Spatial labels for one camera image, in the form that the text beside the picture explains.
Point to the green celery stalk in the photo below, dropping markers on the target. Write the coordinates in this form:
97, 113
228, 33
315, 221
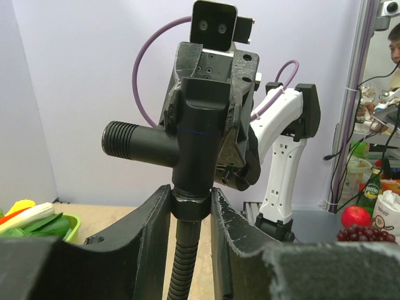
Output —
29, 216

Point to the black T-shaped fitting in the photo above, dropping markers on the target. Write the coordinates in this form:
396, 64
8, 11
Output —
191, 149

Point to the man in yellow shirt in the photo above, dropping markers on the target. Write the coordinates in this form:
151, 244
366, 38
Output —
393, 38

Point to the red apple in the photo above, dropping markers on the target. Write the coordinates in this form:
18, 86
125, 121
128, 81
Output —
355, 215

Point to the purple grape bunch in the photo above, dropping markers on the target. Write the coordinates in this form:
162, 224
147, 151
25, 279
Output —
357, 233

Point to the green glass bottle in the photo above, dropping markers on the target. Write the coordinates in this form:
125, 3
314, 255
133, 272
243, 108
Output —
371, 190

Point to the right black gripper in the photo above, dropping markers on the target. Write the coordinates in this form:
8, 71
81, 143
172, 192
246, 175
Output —
238, 165

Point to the orange carrot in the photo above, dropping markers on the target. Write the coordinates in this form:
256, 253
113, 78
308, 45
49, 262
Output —
10, 216

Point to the yellow pepper piece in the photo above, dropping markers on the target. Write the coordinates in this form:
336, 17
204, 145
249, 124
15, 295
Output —
19, 205

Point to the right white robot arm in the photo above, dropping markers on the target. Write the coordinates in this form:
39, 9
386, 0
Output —
283, 122

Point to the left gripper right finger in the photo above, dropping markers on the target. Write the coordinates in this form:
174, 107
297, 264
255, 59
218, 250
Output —
249, 264

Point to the overhead camera mount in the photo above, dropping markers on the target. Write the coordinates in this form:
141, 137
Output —
385, 12

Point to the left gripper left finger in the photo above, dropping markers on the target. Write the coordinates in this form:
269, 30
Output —
126, 260

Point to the dark green leafy vegetable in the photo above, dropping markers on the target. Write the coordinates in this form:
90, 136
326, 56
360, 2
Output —
56, 225

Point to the green vegetable tray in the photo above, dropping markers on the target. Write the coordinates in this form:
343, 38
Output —
74, 225

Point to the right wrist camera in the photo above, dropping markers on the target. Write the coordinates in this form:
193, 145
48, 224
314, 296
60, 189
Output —
216, 26

